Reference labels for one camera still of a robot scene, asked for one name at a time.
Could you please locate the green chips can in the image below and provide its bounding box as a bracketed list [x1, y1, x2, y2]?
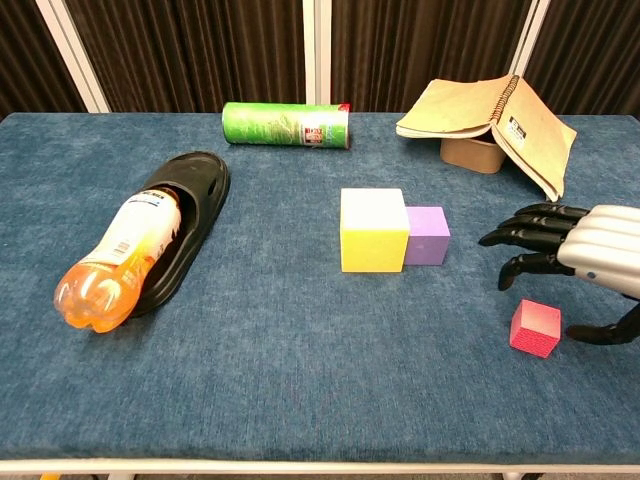
[221, 101, 352, 150]

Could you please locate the white table frame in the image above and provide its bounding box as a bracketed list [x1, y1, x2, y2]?
[0, 457, 640, 480]

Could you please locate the small pink foam cube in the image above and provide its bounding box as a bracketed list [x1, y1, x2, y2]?
[508, 299, 562, 359]

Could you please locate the orange drink plastic bottle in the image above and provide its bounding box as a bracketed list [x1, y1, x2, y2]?
[53, 185, 183, 334]

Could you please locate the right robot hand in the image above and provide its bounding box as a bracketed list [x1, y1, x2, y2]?
[478, 203, 640, 346]

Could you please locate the brown spiral notebook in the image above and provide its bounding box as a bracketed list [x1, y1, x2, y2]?
[396, 74, 578, 203]

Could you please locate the purple foam cube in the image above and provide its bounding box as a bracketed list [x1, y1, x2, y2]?
[403, 205, 452, 266]

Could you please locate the blue table cloth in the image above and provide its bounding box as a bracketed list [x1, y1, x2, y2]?
[0, 111, 640, 462]

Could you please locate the white partition post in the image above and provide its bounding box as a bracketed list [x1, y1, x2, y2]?
[509, 0, 554, 76]
[35, 0, 111, 114]
[302, 0, 333, 105]

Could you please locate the large yellow foam cube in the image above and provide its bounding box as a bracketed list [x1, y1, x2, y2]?
[339, 187, 411, 274]

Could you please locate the black rubber clog shoe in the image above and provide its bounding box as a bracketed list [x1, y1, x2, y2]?
[128, 151, 232, 318]

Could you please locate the brown paper bowl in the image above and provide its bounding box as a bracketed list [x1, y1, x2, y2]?
[439, 137, 508, 175]

